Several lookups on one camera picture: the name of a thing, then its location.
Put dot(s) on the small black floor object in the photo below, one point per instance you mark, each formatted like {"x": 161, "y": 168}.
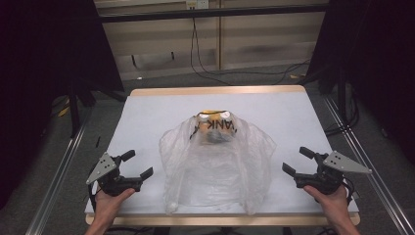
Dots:
{"x": 98, "y": 141}

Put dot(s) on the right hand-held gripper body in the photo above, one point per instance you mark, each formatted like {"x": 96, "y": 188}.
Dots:
{"x": 326, "y": 181}

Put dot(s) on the yellow packet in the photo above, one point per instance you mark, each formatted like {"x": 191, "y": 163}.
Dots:
{"x": 213, "y": 112}

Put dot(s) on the black metal stand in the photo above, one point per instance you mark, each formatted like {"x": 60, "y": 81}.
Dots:
{"x": 342, "y": 98}
{"x": 74, "y": 111}

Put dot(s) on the black curtain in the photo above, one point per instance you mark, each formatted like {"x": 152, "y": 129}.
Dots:
{"x": 375, "y": 65}
{"x": 49, "y": 65}

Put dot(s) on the person's left hand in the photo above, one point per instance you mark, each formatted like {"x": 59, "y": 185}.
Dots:
{"x": 107, "y": 207}

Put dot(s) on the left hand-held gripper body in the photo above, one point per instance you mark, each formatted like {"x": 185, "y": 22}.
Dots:
{"x": 109, "y": 182}

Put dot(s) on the metal floor rail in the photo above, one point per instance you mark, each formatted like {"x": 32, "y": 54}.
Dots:
{"x": 55, "y": 182}
{"x": 375, "y": 176}

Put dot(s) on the white power outlet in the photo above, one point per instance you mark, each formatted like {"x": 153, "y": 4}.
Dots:
{"x": 197, "y": 4}

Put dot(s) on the clear plastic bag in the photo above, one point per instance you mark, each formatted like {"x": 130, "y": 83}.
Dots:
{"x": 215, "y": 173}

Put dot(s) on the yellow floor tape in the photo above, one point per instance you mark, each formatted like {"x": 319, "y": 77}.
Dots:
{"x": 63, "y": 111}

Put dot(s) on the white table mat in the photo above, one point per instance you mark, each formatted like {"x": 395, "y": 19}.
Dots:
{"x": 147, "y": 130}

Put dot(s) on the black horizontal bar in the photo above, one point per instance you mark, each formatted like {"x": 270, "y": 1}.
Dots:
{"x": 212, "y": 13}

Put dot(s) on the white work board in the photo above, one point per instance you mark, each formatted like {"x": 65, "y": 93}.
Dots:
{"x": 215, "y": 89}

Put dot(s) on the person's right hand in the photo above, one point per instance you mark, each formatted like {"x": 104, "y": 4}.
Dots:
{"x": 334, "y": 207}

